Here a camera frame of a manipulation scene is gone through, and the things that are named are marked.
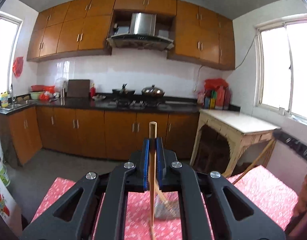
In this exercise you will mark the person's right hand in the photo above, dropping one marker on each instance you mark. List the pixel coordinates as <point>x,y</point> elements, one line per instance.
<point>306,195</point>

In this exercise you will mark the red bag hanging on wall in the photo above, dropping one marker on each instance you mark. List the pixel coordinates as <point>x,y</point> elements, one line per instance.
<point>18,67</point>

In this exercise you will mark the white bucket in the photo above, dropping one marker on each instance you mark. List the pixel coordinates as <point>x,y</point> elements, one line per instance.
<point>2,172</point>

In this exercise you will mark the large red detergent bottle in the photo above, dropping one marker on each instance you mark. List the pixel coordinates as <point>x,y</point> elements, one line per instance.
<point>221,98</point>

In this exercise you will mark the yellow bottle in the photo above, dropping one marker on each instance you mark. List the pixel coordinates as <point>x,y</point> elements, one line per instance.
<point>5,100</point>

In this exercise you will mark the red floral tablecloth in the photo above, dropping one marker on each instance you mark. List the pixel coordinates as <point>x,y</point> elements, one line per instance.
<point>263,195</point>

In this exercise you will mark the large window with white frame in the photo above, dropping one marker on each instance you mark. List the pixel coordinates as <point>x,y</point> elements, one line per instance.
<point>276,67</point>

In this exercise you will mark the narrow window beside sink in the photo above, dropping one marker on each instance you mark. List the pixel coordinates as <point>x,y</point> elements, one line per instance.
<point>6,55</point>

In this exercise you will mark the steel range hood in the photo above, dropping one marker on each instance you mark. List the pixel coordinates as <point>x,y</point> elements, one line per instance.
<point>142,27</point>

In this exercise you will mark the wooden lower kitchen cabinets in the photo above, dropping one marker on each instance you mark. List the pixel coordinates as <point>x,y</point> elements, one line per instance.
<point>91,132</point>

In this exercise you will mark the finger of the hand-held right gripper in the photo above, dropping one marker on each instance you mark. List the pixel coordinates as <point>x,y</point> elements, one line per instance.
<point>281,135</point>

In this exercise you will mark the green basin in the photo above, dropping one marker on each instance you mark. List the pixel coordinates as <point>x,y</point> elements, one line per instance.
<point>36,95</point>

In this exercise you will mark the beige side table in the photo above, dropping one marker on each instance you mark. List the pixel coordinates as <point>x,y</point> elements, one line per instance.
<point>238,122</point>

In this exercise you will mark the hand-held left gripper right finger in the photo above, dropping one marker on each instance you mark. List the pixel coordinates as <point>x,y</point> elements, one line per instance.
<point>159,165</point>

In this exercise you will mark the wooden upper kitchen cabinets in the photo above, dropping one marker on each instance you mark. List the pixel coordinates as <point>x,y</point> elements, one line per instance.
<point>68,30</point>

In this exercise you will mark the red plastic bag near basins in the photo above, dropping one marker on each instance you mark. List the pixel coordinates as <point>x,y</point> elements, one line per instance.
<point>47,93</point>

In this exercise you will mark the white appliance with floral print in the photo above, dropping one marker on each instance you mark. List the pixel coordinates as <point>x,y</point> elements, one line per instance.
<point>2,200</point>

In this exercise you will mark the gas stove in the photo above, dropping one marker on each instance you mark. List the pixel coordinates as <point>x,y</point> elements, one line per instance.
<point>136,103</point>

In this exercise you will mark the black kitchen countertop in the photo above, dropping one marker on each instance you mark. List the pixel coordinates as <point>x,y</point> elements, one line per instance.
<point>76,103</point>

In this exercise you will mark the red basin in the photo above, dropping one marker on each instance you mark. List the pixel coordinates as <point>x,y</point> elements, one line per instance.
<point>38,88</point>

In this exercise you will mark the small red bottle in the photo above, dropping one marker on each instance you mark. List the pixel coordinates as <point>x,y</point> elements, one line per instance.
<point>93,91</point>

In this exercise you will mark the dark pot with lid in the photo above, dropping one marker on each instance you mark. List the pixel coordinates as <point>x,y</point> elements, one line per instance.
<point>153,91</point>

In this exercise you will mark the steel sink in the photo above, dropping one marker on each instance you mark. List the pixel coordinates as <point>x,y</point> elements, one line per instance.
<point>13,106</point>

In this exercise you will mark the dark brown cutting board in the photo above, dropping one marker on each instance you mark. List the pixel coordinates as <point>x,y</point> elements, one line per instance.
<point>78,88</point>

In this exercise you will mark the black wok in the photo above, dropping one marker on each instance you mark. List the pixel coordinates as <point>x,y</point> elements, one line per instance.
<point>123,91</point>

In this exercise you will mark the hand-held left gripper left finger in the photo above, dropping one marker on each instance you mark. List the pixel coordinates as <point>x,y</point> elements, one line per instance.
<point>146,165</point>

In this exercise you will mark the wooden kitchen cabinets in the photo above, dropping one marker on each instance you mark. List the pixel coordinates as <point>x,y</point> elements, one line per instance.
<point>91,132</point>
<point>68,30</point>

